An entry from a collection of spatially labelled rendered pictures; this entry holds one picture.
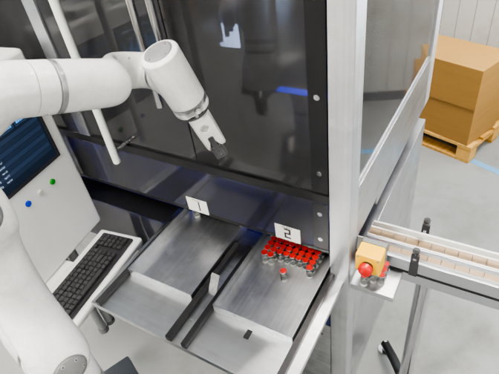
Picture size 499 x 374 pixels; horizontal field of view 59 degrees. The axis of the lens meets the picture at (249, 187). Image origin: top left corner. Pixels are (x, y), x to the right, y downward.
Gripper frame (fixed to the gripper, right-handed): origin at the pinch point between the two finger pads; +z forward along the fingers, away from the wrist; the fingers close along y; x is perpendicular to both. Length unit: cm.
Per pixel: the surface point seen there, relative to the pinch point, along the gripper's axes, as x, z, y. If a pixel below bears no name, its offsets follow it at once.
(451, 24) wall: -204, 177, 176
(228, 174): 2.0, 18.8, 8.7
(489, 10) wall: -218, 160, 152
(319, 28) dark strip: -30.6, -22.1, -7.0
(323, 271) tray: -8, 51, -18
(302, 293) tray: 1, 48, -22
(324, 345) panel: 4, 91, -25
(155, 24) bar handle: -2.0, -27.3, 18.4
